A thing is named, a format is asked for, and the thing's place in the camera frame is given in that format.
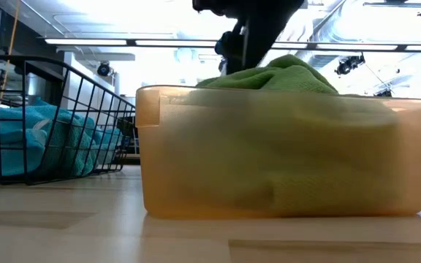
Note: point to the black track spotlight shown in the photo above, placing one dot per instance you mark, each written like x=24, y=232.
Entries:
x=349, y=63
x=103, y=68

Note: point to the orange translucent plastic bin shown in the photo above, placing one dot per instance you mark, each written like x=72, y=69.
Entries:
x=196, y=164

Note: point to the overhead frame light bar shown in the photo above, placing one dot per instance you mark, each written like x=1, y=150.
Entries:
x=159, y=42

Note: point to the green microfiber towel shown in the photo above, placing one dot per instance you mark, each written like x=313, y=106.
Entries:
x=287, y=76
x=324, y=193

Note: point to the teal microfiber towel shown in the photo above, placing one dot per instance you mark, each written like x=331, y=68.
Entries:
x=6, y=160
x=9, y=113

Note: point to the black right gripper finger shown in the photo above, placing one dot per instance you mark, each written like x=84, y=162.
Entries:
x=238, y=51
x=261, y=36

